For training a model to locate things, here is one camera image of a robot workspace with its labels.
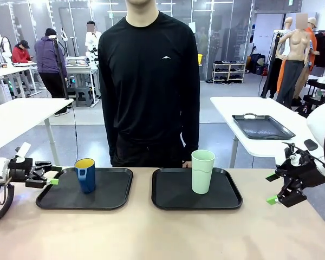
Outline white background desk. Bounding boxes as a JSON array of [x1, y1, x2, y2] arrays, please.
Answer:
[[0, 63, 43, 98]]

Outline bare mannequin grey trousers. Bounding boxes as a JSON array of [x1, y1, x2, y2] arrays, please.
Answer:
[[276, 13, 314, 108]]

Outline black utility cart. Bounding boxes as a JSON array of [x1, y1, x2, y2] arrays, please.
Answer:
[[297, 77, 325, 119]]

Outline white humanoid robot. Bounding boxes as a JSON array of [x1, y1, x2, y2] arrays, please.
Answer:
[[0, 34, 14, 67]]

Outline grey step stool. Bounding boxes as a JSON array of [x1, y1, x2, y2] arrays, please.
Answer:
[[75, 86, 94, 108]]

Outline blue mug yellow inside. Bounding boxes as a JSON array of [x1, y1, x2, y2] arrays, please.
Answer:
[[74, 158, 96, 194]]

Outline black tray with handles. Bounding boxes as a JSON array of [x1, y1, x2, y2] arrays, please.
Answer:
[[231, 113, 296, 140]]

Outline tall light green cup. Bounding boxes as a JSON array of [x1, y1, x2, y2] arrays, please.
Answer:
[[191, 149, 216, 194]]

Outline person in white shirt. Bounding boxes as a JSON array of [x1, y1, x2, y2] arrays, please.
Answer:
[[85, 21, 102, 62]]

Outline black plastic serving tray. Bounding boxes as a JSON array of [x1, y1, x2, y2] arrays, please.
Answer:
[[35, 167, 134, 211], [151, 167, 243, 211]]

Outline black folded tripod stand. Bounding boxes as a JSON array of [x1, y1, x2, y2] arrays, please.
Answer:
[[261, 31, 284, 99]]

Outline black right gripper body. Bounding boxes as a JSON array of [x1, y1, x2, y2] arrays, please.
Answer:
[[275, 154, 325, 208]]

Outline black tripod pole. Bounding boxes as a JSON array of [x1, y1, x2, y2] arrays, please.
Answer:
[[51, 37, 70, 100]]

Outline person in purple jacket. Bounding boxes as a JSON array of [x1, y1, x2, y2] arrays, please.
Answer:
[[34, 28, 72, 116]]

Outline person in black shirt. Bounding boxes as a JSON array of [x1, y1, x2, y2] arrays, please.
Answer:
[[97, 0, 200, 168]]

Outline white side table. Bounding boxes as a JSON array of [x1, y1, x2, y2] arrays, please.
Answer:
[[0, 97, 74, 166], [210, 96, 325, 168]]

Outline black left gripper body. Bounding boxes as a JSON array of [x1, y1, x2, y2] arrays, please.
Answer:
[[9, 157, 48, 189]]

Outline white workbench with equipment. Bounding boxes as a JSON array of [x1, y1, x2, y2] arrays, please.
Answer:
[[65, 56, 101, 107]]

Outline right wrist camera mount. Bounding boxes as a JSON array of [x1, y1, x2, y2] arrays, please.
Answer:
[[283, 142, 304, 166]]

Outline mannequin in orange clothes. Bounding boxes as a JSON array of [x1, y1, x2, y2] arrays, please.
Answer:
[[304, 17, 321, 74]]

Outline person's left forearm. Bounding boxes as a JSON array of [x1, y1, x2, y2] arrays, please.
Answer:
[[180, 108, 200, 163]]

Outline person's right forearm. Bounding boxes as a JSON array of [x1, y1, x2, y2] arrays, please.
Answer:
[[104, 108, 120, 164]]

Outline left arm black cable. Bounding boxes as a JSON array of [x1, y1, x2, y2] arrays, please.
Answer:
[[0, 181, 16, 224]]

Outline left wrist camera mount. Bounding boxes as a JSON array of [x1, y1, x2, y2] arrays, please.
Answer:
[[15, 142, 32, 163]]

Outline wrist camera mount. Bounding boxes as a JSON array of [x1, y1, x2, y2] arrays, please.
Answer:
[[283, 142, 304, 166], [15, 142, 32, 163]]

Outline beige mannequin white shirt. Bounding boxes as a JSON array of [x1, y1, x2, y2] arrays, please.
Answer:
[[276, 17, 295, 62]]

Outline person in red jacket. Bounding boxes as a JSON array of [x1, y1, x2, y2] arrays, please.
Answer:
[[11, 40, 35, 63]]

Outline white shoe rack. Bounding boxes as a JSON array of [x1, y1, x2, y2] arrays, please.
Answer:
[[212, 61, 246, 84]]

